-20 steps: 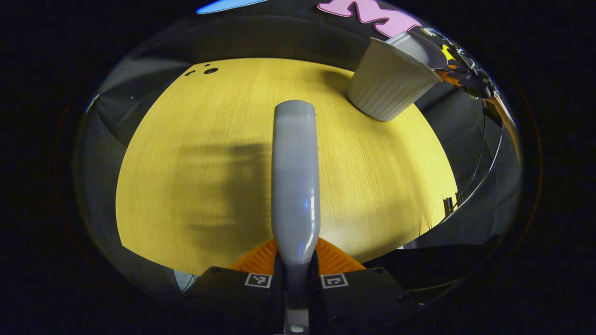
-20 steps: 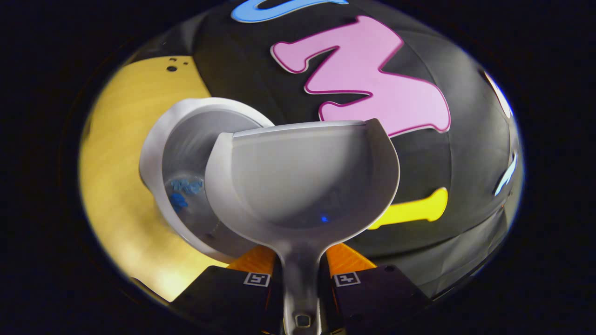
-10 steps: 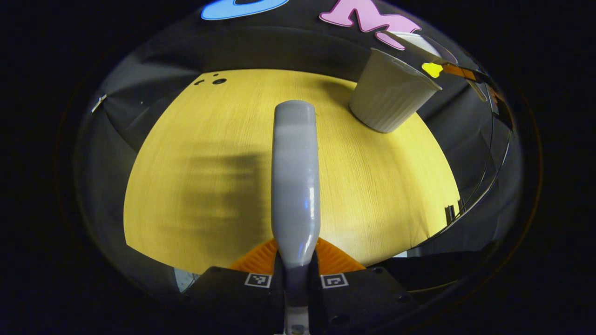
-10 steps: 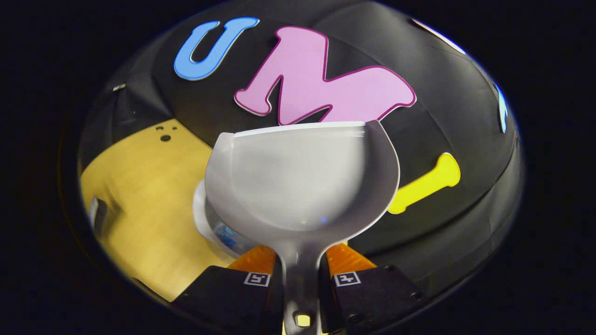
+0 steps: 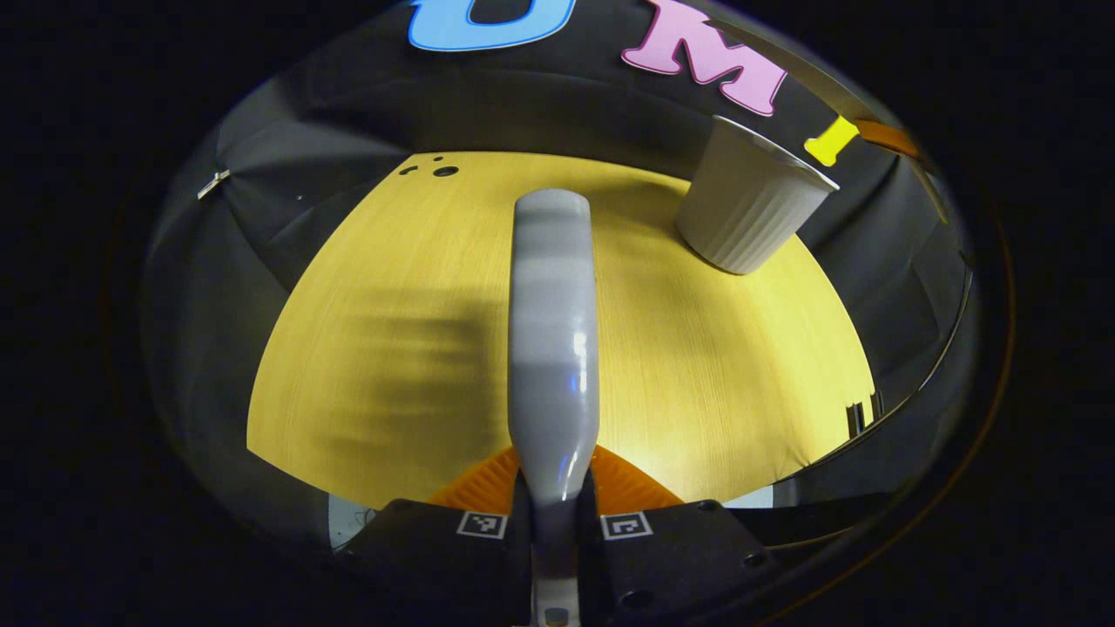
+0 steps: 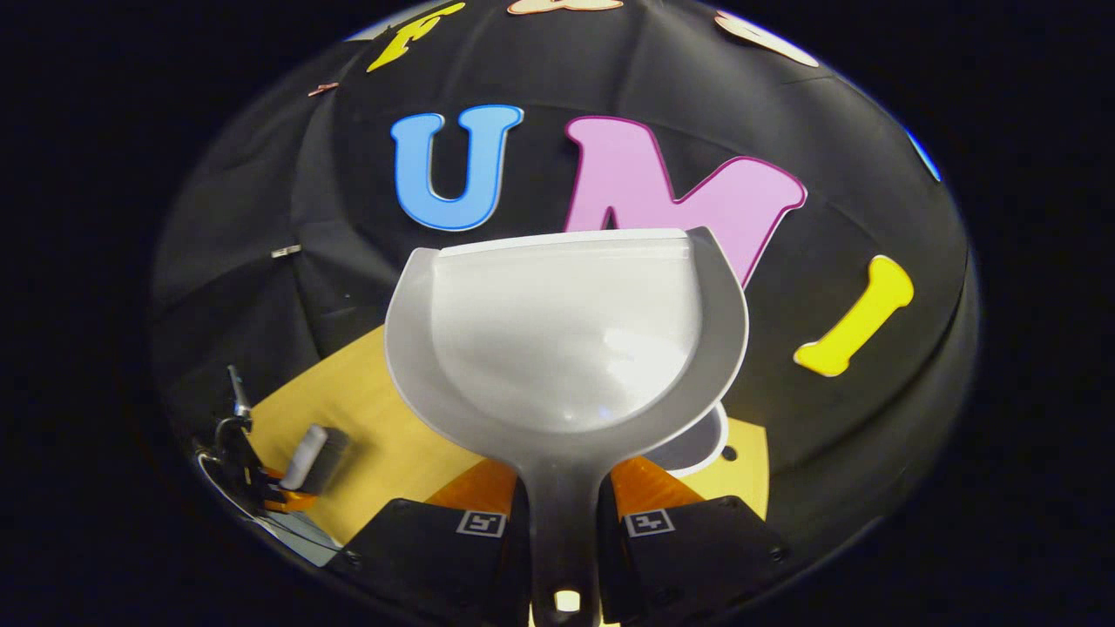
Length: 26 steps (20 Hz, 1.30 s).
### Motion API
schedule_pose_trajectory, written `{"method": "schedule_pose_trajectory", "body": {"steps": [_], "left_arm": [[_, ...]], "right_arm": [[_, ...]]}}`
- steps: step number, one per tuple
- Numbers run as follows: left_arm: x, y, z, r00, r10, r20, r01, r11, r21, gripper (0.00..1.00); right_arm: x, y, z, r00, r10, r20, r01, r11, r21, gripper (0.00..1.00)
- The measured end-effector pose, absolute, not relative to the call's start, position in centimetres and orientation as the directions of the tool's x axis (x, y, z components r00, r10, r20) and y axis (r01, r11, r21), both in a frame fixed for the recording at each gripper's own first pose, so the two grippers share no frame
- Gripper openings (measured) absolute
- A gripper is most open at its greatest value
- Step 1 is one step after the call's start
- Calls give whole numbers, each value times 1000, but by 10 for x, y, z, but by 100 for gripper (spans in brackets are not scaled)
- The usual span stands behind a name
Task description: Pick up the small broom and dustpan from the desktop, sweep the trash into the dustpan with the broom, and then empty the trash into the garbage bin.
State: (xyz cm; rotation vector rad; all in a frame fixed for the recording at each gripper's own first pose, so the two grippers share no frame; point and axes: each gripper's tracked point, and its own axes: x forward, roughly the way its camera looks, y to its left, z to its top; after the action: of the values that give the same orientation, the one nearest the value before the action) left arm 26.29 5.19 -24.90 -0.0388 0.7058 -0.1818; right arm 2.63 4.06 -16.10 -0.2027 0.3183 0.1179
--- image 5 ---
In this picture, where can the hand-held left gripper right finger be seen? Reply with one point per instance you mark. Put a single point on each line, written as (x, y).
(679, 557)

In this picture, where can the wooden desktop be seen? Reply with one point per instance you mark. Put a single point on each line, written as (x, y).
(392, 348)

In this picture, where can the small grey broom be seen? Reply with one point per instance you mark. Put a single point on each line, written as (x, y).
(553, 348)

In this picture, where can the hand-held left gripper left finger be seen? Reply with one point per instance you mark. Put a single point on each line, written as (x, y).
(435, 557)

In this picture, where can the grey ribbed garbage bin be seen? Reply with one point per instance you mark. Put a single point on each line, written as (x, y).
(749, 209)

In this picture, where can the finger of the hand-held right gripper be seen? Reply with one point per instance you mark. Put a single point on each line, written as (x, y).
(888, 137)

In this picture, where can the black desk edge bracket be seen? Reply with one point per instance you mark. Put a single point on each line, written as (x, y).
(862, 415)

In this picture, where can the white cloth clip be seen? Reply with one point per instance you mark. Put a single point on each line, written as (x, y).
(213, 184)

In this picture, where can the black backdrop cloth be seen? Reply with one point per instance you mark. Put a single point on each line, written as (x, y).
(540, 104)

